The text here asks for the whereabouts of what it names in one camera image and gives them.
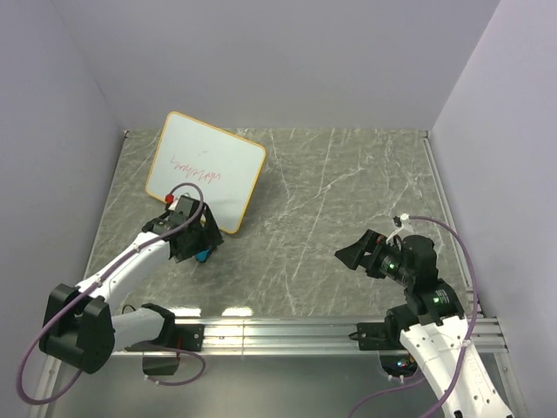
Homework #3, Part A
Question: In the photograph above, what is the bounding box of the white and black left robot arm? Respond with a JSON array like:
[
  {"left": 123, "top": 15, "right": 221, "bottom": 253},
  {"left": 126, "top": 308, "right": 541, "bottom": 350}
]
[{"left": 38, "top": 195, "right": 223, "bottom": 374}]

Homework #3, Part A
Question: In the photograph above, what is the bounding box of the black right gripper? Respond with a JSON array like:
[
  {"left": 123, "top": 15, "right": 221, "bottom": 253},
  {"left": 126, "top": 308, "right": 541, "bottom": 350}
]
[{"left": 334, "top": 228, "right": 413, "bottom": 286}]

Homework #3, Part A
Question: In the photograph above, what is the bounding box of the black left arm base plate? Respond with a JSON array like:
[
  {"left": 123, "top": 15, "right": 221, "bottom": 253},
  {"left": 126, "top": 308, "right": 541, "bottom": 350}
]
[{"left": 125, "top": 321, "right": 205, "bottom": 353}]

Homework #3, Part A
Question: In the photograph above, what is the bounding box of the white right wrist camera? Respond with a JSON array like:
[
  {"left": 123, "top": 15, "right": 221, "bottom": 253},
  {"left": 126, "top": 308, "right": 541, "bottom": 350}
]
[{"left": 386, "top": 213, "right": 414, "bottom": 245}]

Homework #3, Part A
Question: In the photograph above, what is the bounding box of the yellow framed whiteboard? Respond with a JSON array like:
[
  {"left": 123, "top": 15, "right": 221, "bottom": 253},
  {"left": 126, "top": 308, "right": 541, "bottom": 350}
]
[{"left": 145, "top": 111, "right": 266, "bottom": 234}]

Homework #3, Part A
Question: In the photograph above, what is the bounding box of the blue whiteboard eraser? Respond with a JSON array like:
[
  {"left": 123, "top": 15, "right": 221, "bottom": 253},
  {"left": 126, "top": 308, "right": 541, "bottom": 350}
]
[{"left": 194, "top": 248, "right": 215, "bottom": 263}]

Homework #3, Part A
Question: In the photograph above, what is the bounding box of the aluminium right side rail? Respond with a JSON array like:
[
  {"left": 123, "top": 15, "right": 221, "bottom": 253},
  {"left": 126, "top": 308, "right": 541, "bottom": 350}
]
[{"left": 419, "top": 131, "right": 484, "bottom": 318}]

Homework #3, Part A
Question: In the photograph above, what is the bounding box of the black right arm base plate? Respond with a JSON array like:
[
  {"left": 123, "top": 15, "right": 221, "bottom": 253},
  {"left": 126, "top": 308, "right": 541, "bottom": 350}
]
[{"left": 348, "top": 322, "right": 403, "bottom": 351}]

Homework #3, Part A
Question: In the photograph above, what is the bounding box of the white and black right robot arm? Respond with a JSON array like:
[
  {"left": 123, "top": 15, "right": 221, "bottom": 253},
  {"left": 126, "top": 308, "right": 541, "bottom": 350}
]
[{"left": 335, "top": 230, "right": 513, "bottom": 417}]

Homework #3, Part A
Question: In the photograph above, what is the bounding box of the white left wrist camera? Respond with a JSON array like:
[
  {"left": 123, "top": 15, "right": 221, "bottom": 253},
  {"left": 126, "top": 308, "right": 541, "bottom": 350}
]
[{"left": 167, "top": 194, "right": 192, "bottom": 216}]

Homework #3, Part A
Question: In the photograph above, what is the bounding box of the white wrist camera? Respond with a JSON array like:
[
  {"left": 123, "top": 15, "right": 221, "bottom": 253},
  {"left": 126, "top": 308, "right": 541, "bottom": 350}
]
[
  {"left": 386, "top": 213, "right": 414, "bottom": 245},
  {"left": 167, "top": 194, "right": 192, "bottom": 216}
]

